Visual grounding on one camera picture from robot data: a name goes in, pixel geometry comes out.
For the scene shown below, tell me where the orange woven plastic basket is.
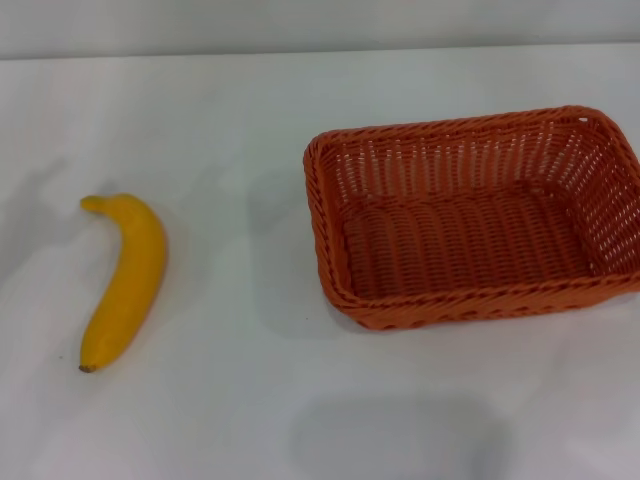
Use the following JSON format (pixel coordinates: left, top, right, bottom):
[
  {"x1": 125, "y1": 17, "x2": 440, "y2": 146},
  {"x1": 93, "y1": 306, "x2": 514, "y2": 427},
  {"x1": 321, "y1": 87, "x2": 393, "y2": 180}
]
[{"x1": 302, "y1": 104, "x2": 640, "y2": 332}]

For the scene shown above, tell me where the yellow banana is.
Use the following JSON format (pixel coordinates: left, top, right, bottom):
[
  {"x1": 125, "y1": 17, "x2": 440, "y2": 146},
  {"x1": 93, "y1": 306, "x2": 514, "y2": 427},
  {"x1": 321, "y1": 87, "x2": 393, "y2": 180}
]
[{"x1": 77, "y1": 192, "x2": 168, "y2": 374}]

